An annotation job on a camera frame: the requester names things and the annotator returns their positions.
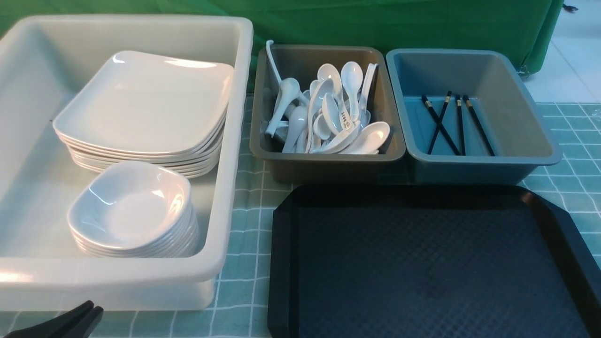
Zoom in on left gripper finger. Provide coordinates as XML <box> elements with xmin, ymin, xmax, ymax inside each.
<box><xmin>5</xmin><ymin>301</ymin><xmax>94</xmax><ymax>338</ymax></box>
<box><xmin>52</xmin><ymin>306</ymin><xmax>104</xmax><ymax>338</ymax></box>

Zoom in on small white sauce bowl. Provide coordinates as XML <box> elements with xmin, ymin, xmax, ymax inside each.
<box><xmin>67</xmin><ymin>161</ymin><xmax>192</xmax><ymax>248</ymax></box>

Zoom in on white square rice plate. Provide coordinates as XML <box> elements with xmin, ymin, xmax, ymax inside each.
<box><xmin>53</xmin><ymin>51</ymin><xmax>234</xmax><ymax>156</ymax></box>

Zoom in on black chopstick gold band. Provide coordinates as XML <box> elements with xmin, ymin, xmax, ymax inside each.
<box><xmin>428</xmin><ymin>91</ymin><xmax>452</xmax><ymax>154</ymax></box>
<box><xmin>455</xmin><ymin>94</ymin><xmax>466</xmax><ymax>156</ymax></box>

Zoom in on white soup spoon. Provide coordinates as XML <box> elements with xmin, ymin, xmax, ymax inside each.
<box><xmin>265</xmin><ymin>77</ymin><xmax>301</xmax><ymax>137</ymax></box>

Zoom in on stack of white small bowls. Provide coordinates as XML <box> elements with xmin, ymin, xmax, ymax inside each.
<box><xmin>71</xmin><ymin>205</ymin><xmax>200</xmax><ymax>258</ymax></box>

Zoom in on green checked tablecloth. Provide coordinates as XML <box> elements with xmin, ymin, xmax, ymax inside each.
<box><xmin>1</xmin><ymin>98</ymin><xmax>600</xmax><ymax>338</ymax></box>

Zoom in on stack of white square plates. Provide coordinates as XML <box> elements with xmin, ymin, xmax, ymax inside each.
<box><xmin>58</xmin><ymin>117</ymin><xmax>226</xmax><ymax>179</ymax></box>

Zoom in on large white plastic tub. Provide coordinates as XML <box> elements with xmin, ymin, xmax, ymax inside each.
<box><xmin>1</xmin><ymin>14</ymin><xmax>253</xmax><ymax>312</ymax></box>

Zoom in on pile of white soup spoons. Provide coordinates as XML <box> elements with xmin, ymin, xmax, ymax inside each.
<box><xmin>265</xmin><ymin>40</ymin><xmax>392</xmax><ymax>155</ymax></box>

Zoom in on grey-brown plastic bin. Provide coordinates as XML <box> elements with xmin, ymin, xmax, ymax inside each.
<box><xmin>249</xmin><ymin>45</ymin><xmax>406</xmax><ymax>184</ymax></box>

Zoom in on black serving tray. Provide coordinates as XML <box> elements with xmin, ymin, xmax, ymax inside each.
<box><xmin>267</xmin><ymin>183</ymin><xmax>601</xmax><ymax>338</ymax></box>

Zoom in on black chopstick in bin left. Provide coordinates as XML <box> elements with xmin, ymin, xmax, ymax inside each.
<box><xmin>421</xmin><ymin>91</ymin><xmax>460</xmax><ymax>155</ymax></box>

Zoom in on black chopstick in bin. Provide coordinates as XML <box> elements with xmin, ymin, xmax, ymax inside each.
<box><xmin>421</xmin><ymin>91</ymin><xmax>460</xmax><ymax>155</ymax></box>
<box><xmin>463</xmin><ymin>94</ymin><xmax>495</xmax><ymax>156</ymax></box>

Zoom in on black chopstick in bin right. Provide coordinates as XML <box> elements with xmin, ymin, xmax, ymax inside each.
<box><xmin>463</xmin><ymin>94</ymin><xmax>495</xmax><ymax>156</ymax></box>

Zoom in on blue-grey plastic bin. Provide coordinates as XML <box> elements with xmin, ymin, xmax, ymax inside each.
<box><xmin>386</xmin><ymin>49</ymin><xmax>562</xmax><ymax>185</ymax></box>

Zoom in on green backdrop cloth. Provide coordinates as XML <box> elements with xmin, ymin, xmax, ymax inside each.
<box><xmin>0</xmin><ymin>0</ymin><xmax>563</xmax><ymax>73</ymax></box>

